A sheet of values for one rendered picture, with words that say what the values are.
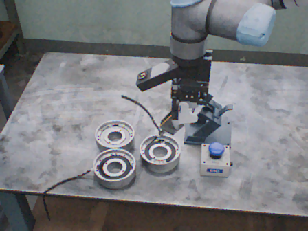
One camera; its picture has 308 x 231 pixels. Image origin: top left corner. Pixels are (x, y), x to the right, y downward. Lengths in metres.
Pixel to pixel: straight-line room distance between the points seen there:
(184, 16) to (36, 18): 2.15
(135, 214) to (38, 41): 1.91
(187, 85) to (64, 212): 0.63
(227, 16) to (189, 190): 0.45
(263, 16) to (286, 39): 2.02
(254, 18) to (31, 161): 0.68
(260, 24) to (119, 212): 0.76
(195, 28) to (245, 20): 0.10
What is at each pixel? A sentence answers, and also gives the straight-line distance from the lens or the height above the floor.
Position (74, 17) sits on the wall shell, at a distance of 2.77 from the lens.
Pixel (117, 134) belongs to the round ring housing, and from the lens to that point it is 1.12.
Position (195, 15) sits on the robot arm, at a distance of 0.77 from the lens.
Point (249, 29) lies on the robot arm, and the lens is 0.74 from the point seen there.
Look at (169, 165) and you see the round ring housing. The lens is 1.02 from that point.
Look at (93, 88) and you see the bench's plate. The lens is 1.30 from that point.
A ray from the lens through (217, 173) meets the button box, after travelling 1.03.
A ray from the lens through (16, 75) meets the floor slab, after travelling 2.83.
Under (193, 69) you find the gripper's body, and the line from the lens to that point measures 0.87.
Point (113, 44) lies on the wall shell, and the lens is 2.80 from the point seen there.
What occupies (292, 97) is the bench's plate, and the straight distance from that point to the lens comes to 1.32.
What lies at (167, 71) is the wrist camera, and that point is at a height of 1.09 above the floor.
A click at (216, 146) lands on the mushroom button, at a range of 1.01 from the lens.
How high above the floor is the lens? 1.61
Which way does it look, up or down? 43 degrees down
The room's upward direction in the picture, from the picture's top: straight up
